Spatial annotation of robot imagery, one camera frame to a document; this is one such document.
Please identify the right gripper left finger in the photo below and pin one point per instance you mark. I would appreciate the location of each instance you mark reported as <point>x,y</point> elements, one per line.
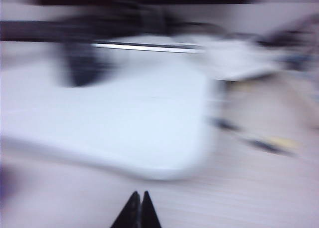
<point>132,213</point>

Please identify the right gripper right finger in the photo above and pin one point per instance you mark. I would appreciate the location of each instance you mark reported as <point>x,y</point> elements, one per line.
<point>149,213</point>

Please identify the white raised board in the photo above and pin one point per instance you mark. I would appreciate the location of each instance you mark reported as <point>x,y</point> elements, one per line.
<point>124,118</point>

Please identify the small black yellow tool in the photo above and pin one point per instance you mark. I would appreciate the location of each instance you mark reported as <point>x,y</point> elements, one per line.
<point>264,145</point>

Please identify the white monitor stand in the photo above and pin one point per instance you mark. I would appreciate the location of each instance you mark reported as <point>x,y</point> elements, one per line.
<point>149,48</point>

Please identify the stack of paper booklets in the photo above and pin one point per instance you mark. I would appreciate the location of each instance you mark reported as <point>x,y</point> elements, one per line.
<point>239,61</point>

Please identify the black computer keyboard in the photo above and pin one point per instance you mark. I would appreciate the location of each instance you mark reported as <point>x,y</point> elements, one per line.
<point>62,31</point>

